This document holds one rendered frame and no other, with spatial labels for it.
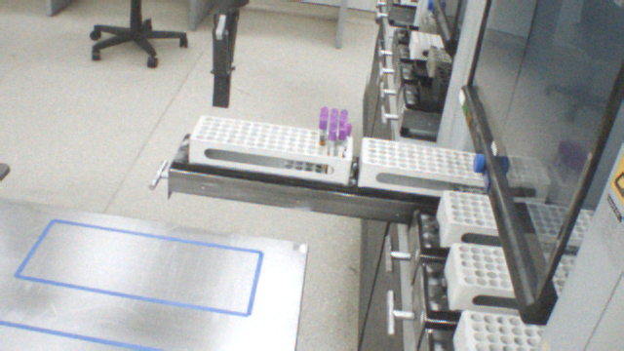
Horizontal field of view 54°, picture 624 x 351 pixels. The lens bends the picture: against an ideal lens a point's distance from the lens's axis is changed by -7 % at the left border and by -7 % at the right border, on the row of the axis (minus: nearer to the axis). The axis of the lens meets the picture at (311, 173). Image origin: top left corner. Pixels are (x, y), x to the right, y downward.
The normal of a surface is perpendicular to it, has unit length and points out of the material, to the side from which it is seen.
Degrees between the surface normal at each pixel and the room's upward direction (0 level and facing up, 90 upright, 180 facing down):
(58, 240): 0
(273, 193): 90
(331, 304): 0
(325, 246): 0
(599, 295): 90
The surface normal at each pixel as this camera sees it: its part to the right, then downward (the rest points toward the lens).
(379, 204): -0.07, 0.52
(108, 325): 0.11, -0.84
